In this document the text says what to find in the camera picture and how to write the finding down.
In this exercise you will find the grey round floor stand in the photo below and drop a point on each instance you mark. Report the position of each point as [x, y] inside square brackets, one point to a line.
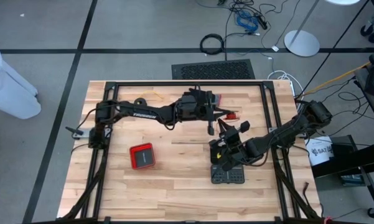
[302, 43]

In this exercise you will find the grey metal mounting bracket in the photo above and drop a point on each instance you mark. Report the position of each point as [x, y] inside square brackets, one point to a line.
[81, 133]
[272, 129]

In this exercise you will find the white paper label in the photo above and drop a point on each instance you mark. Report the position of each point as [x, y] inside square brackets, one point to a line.
[319, 152]

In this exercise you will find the black work glove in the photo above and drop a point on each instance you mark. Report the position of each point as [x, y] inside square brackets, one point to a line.
[217, 99]

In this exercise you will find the black bit case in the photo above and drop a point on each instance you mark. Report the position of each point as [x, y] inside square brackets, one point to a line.
[233, 177]

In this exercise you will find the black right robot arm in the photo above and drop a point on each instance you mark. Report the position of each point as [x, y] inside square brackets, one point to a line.
[292, 127]

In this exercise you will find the red collapsible container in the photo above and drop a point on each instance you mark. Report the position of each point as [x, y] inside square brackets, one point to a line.
[142, 156]

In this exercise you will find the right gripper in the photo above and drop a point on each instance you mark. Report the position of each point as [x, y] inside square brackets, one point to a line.
[231, 141]

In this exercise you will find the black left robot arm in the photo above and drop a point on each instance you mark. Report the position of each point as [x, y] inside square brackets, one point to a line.
[143, 112]

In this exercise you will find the black floor grate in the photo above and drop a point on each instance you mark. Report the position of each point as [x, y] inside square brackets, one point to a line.
[213, 70]

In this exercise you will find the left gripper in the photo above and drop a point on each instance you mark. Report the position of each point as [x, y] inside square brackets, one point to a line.
[210, 124]

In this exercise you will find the white trash bin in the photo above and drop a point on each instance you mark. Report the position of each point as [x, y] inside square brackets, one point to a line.
[9, 90]

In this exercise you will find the black aluminium table frame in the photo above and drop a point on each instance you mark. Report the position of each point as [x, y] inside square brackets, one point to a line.
[189, 84]

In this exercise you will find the black computer cart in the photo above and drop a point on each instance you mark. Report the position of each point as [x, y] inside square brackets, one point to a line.
[354, 158]

